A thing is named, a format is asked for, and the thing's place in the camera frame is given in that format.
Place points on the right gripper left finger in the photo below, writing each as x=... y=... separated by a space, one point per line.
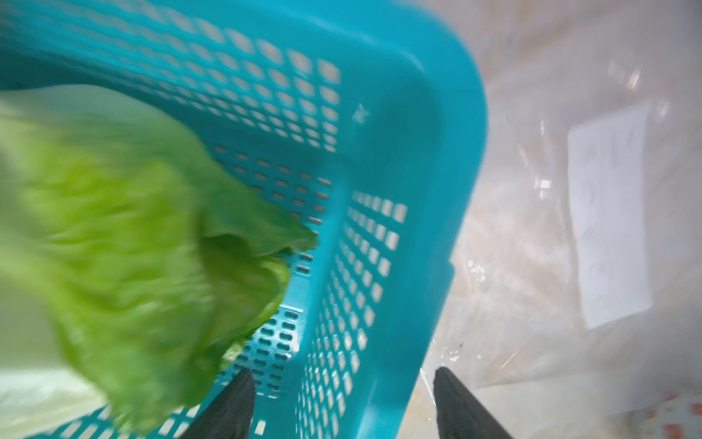
x=230 y=415

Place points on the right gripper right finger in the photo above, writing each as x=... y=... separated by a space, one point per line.
x=459 y=414

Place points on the chinese cabbage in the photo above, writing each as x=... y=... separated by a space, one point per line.
x=134 y=269

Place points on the clear zipper bag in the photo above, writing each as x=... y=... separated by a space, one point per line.
x=577 y=295

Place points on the teal plastic basket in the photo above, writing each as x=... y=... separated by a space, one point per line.
x=366 y=120

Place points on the orange patterned small dish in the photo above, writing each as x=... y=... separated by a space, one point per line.
x=676 y=417

